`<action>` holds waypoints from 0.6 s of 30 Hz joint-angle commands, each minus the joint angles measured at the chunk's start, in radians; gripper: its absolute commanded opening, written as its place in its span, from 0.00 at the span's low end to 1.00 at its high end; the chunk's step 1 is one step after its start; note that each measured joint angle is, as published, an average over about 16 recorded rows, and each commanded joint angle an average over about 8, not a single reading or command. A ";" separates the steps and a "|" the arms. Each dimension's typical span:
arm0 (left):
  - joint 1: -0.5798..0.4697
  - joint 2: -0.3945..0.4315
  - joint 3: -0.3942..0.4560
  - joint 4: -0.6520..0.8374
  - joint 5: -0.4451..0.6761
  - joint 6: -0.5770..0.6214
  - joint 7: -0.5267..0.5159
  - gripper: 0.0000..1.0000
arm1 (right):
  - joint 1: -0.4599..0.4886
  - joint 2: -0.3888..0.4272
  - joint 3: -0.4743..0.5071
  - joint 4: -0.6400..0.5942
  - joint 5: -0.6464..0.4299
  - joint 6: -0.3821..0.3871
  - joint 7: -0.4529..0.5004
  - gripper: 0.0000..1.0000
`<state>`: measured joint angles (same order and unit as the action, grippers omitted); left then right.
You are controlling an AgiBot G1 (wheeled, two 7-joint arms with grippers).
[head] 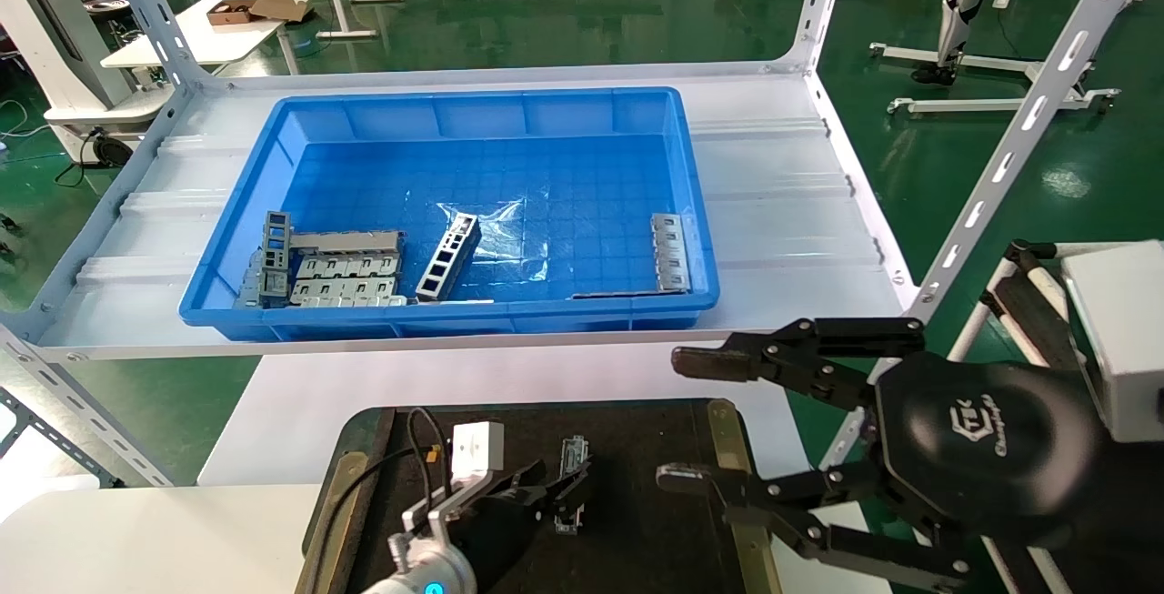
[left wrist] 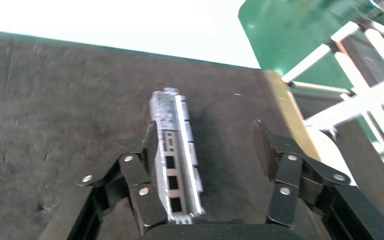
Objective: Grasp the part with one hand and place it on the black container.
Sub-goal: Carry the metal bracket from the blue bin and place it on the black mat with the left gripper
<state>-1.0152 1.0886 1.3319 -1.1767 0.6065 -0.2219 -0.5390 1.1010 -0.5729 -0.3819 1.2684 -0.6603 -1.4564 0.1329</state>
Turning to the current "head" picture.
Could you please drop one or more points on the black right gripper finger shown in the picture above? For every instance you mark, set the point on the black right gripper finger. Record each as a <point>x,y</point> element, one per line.
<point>800,357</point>
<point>800,508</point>

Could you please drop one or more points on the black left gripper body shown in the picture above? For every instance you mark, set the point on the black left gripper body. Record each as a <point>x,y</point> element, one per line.
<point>500,535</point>

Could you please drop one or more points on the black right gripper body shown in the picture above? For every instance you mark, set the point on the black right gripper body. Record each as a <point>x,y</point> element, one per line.
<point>991,444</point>

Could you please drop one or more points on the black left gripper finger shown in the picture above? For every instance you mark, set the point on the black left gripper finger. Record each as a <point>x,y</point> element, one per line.
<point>568,494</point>
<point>532,480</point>

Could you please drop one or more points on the long grey metal housing part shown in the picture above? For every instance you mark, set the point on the long grey metal housing part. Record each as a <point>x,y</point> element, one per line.
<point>573,453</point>

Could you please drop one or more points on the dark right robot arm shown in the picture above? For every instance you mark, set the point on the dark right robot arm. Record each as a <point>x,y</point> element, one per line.
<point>1132,521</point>

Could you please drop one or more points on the grey ladder-shaped metal part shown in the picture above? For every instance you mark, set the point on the grey ladder-shaped metal part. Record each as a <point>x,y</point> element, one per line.
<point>448,257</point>

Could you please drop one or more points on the grey windowed metal cage part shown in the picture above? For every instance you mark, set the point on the grey windowed metal cage part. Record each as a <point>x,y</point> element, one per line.
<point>275,257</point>

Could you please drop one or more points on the black tray with brass rails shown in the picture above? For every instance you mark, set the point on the black tray with brass rails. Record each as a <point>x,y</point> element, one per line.
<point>637,448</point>

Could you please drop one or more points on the clear plastic bag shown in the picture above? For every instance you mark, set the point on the clear plastic bag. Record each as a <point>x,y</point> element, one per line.
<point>509,235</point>

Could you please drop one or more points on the silver slotted metal plate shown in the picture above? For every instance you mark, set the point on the silver slotted metal plate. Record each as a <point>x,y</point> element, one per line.
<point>350,265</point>
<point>350,292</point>

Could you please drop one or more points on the blue plastic bin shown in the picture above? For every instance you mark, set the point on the blue plastic bin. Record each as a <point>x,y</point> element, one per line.
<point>546,166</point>

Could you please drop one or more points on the white wheeled stand base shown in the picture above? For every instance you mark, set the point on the white wheeled stand base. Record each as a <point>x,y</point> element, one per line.
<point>991,105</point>

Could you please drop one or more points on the white perforated shelving rack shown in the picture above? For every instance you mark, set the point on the white perforated shelving rack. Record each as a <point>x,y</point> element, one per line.
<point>818,12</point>

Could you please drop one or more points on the open cardboard box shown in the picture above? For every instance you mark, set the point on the open cardboard box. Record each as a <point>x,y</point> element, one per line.
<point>259,8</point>

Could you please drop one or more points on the white table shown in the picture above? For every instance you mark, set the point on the white table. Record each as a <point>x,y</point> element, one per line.
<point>195,35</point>

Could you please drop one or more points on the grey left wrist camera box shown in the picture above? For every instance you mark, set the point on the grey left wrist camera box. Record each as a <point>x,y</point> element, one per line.
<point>477,448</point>

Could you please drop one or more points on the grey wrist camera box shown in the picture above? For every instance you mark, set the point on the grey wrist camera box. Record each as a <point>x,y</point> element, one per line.
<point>477,448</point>
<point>1118,339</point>

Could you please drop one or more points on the white tube frame black pads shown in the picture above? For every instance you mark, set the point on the white tube frame black pads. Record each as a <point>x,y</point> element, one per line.
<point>1023,303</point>

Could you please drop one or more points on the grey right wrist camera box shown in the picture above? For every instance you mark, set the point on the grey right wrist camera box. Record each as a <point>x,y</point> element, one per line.
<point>1118,339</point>

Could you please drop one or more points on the silver slotted metal bracket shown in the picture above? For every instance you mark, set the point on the silver slotted metal bracket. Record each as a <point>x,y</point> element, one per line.
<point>671,253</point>

